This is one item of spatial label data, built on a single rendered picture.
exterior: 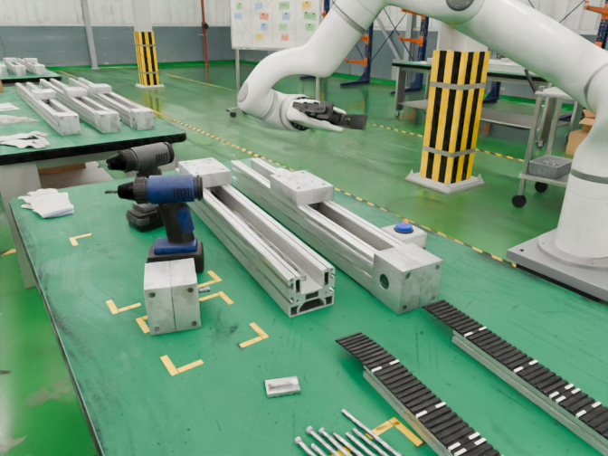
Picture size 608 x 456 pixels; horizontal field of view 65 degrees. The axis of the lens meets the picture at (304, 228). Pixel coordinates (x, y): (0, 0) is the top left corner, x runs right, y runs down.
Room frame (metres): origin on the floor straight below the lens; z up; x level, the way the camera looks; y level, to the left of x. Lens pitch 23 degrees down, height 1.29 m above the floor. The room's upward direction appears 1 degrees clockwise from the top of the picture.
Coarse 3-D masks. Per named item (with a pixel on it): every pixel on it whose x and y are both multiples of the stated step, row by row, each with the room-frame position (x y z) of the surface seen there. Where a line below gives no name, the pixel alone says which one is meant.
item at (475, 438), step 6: (474, 432) 0.45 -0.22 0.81; (468, 438) 0.44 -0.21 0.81; (474, 438) 0.44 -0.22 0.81; (480, 438) 0.45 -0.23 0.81; (456, 444) 0.43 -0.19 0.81; (462, 444) 0.43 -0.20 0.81; (468, 444) 0.44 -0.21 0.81; (474, 444) 0.43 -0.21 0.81; (480, 444) 0.44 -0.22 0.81; (450, 450) 0.43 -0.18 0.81; (456, 450) 0.43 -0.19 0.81; (462, 450) 0.42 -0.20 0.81; (468, 450) 0.43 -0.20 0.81; (474, 450) 0.43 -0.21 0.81
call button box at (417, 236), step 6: (384, 228) 1.05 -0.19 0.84; (390, 228) 1.05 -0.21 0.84; (414, 228) 1.05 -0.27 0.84; (390, 234) 1.02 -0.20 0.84; (396, 234) 1.01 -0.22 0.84; (402, 234) 1.01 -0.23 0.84; (408, 234) 1.01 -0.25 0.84; (414, 234) 1.01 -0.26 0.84; (420, 234) 1.02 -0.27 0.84; (426, 234) 1.02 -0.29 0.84; (402, 240) 0.99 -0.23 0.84; (408, 240) 1.00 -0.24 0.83; (414, 240) 1.01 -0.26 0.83; (420, 240) 1.01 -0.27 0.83; (420, 246) 1.01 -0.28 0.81
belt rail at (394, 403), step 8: (368, 376) 0.58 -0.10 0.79; (376, 384) 0.57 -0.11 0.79; (384, 392) 0.55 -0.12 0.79; (392, 400) 0.53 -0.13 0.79; (400, 408) 0.52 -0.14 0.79; (408, 416) 0.50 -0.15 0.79; (416, 424) 0.49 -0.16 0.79; (424, 432) 0.47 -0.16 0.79; (424, 440) 0.47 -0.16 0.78; (432, 440) 0.46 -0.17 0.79; (432, 448) 0.46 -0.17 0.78; (440, 448) 0.45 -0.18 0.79
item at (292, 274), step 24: (216, 216) 1.11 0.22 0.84; (240, 216) 1.12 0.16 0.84; (264, 216) 1.06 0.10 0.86; (240, 240) 0.97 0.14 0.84; (264, 240) 0.98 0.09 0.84; (288, 240) 0.92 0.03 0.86; (264, 264) 0.85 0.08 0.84; (288, 264) 0.81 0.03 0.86; (312, 264) 0.82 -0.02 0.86; (264, 288) 0.85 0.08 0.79; (288, 288) 0.76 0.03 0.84; (312, 288) 0.79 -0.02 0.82; (288, 312) 0.76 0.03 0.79
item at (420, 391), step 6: (408, 390) 0.53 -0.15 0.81; (414, 390) 0.53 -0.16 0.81; (420, 390) 0.53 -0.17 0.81; (426, 390) 0.53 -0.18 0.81; (396, 396) 0.52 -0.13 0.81; (402, 396) 0.52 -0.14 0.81; (408, 396) 0.52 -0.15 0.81; (414, 396) 0.52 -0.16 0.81; (420, 396) 0.52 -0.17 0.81; (402, 402) 0.51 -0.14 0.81; (408, 402) 0.51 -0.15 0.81
